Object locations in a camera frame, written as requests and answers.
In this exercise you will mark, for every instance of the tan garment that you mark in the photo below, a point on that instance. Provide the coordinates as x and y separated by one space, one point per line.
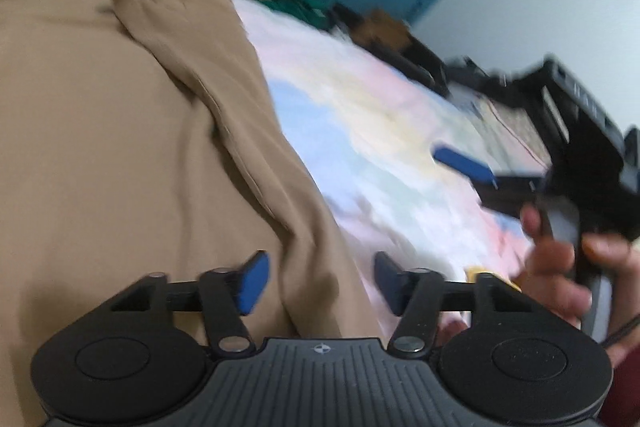
130 147

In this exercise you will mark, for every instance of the green cloth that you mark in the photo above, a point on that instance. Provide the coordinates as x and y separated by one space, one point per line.
297 6

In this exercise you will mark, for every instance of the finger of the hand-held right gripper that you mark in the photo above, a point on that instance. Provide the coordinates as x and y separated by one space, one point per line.
462 163

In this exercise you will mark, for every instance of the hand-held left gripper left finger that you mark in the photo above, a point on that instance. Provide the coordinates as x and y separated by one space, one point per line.
252 282

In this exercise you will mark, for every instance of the dark red clothing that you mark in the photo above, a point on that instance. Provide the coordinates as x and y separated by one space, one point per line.
625 392

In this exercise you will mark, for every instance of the person's right hand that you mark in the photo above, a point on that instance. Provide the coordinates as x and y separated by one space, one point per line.
552 264

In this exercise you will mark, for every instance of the pastel printed blanket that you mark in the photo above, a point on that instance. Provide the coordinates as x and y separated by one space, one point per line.
380 147

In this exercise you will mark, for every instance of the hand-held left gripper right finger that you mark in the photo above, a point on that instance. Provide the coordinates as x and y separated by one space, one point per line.
389 283

